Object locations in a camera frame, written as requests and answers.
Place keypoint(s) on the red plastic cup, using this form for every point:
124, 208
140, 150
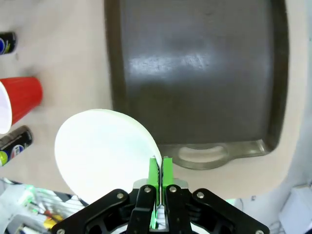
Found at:
18, 102

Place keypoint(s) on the black soda can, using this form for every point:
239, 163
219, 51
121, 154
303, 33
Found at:
7, 43
14, 145

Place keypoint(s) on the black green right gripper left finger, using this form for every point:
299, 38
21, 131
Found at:
143, 207

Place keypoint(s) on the dark grey serving tray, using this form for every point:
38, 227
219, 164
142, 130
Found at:
197, 80

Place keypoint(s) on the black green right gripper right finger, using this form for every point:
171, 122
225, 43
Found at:
175, 207

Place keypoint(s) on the white round plate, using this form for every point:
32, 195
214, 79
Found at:
104, 156

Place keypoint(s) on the white box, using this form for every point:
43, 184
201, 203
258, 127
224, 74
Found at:
296, 209

